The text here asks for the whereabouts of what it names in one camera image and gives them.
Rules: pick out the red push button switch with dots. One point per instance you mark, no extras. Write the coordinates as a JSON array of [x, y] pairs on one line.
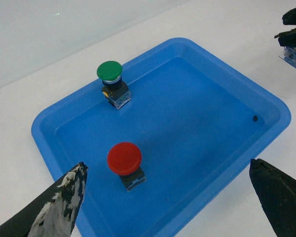
[[124, 159]]

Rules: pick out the blue plastic tray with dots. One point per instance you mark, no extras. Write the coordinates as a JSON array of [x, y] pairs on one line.
[[190, 114]]

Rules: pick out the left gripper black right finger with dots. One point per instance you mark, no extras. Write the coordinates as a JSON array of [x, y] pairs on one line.
[[277, 194]]

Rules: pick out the yellow push button switch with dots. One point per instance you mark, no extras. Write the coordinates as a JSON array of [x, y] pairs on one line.
[[289, 55]]

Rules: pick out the green push button switch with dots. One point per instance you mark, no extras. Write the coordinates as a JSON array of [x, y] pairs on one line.
[[115, 90]]

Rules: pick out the left gripper worn left finger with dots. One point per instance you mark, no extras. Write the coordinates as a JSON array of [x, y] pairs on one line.
[[54, 212]]

